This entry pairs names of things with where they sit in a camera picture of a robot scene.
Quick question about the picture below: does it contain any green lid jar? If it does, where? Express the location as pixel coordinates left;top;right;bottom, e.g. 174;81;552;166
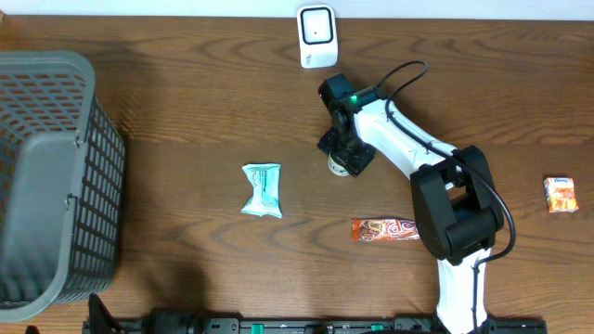
328;156;349;177

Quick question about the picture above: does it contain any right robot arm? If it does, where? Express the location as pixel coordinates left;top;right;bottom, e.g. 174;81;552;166
317;73;503;333

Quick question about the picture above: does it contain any white barcode scanner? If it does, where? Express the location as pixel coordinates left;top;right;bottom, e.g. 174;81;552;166
296;5;339;69

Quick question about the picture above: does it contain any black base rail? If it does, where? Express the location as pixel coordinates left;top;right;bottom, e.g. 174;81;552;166
82;316;549;334

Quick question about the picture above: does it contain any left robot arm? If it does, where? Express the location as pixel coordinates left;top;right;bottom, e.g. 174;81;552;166
83;294;203;334

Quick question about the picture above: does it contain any small orange snack packet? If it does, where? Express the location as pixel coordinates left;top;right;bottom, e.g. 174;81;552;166
543;177;579;213

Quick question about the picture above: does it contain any teal white wipes packet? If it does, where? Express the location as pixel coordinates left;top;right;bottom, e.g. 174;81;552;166
241;163;282;218

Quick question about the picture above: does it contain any orange red candy bar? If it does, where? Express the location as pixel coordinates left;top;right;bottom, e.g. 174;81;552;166
351;218;420;241

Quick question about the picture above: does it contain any grey plastic mesh basket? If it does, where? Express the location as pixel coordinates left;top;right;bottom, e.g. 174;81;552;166
1;51;126;323

